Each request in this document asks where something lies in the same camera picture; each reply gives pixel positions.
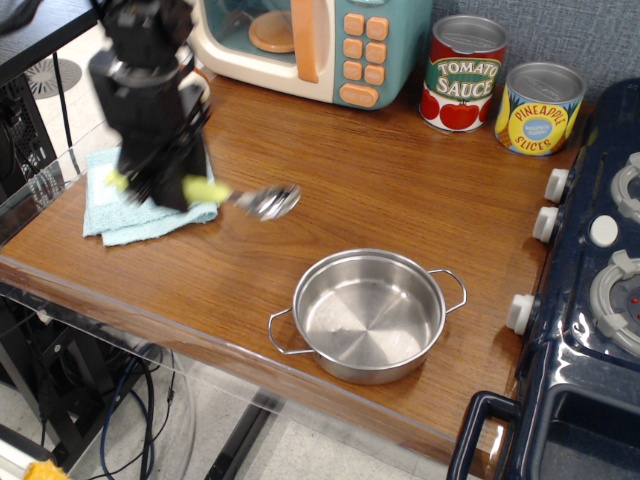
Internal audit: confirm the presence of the tomato sauce can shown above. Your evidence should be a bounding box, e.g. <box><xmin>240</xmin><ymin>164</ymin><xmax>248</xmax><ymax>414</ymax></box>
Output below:
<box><xmin>419</xmin><ymin>14</ymin><xmax>509</xmax><ymax>132</ymax></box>

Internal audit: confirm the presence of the white stove knob top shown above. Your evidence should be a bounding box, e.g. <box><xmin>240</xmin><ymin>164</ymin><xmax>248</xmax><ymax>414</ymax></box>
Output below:
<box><xmin>544</xmin><ymin>168</ymin><xmax>570</xmax><ymax>204</ymax></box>

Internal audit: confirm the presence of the light blue folded towel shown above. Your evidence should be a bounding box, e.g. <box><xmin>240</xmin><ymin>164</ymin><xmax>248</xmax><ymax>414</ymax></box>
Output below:
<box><xmin>83</xmin><ymin>147</ymin><xmax>218</xmax><ymax>247</ymax></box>

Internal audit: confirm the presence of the black computer case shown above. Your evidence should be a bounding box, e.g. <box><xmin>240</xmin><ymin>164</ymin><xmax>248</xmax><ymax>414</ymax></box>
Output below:
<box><xmin>1</xmin><ymin>74</ymin><xmax>57</xmax><ymax>203</ymax></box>

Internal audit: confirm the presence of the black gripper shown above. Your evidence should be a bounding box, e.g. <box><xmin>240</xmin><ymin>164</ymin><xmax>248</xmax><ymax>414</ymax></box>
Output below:
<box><xmin>89</xmin><ymin>47</ymin><xmax>209</xmax><ymax>212</ymax></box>

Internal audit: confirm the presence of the white stove knob middle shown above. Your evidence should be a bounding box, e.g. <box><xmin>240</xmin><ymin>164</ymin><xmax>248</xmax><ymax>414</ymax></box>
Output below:
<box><xmin>533</xmin><ymin>207</ymin><xmax>559</xmax><ymax>244</ymax></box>

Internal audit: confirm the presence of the black cable under table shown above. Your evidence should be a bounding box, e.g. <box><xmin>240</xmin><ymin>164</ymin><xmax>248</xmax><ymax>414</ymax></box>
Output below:
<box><xmin>89</xmin><ymin>349</ymin><xmax>177</xmax><ymax>480</ymax></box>

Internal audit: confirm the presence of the dark blue toy stove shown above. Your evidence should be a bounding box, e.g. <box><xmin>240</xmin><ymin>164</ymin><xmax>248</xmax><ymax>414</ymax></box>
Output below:
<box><xmin>448</xmin><ymin>79</ymin><xmax>639</xmax><ymax>479</ymax></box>

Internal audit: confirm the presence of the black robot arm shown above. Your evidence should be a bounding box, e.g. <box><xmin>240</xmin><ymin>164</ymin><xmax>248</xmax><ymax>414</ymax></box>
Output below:
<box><xmin>88</xmin><ymin>1</ymin><xmax>209</xmax><ymax>212</ymax></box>

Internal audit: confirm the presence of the white stove knob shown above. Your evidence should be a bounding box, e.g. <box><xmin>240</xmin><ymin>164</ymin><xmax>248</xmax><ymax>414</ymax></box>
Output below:
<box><xmin>506</xmin><ymin>294</ymin><xmax>535</xmax><ymax>335</ymax></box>
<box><xmin>533</xmin><ymin>207</ymin><xmax>559</xmax><ymax>244</ymax></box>
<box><xmin>544</xmin><ymin>168</ymin><xmax>570</xmax><ymax>204</ymax></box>

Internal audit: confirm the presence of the spoon with yellow-green handle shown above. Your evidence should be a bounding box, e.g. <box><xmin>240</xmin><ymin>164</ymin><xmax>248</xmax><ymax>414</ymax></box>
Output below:
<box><xmin>105</xmin><ymin>170</ymin><xmax>302</xmax><ymax>221</ymax></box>

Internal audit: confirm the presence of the stainless steel pot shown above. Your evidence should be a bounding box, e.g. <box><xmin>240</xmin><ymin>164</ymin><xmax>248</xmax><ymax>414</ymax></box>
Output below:
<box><xmin>286</xmin><ymin>248</ymin><xmax>468</xmax><ymax>385</ymax></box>

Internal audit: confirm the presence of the pineapple slices can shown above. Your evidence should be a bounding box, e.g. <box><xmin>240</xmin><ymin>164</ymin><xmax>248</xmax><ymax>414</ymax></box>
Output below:
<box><xmin>494</xmin><ymin>62</ymin><xmax>586</xmax><ymax>157</ymax></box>

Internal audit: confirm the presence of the blue cable under table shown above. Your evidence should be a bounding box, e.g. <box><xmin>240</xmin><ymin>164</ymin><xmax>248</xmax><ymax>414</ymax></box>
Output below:
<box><xmin>98</xmin><ymin>344</ymin><xmax>157</xmax><ymax>480</ymax></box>

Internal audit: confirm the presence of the yellow sponge corner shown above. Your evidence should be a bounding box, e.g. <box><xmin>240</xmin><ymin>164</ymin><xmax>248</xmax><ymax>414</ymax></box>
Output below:
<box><xmin>23</xmin><ymin>460</ymin><xmax>69</xmax><ymax>480</ymax></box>

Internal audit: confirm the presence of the white stove knob bottom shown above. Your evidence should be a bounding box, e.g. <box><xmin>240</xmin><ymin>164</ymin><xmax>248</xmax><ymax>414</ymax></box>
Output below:
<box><xmin>506</xmin><ymin>294</ymin><xmax>535</xmax><ymax>335</ymax></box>

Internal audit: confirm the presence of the toy microwave oven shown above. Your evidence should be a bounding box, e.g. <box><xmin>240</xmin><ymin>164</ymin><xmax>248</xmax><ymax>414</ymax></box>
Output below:
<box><xmin>190</xmin><ymin>1</ymin><xmax>432</xmax><ymax>110</ymax></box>

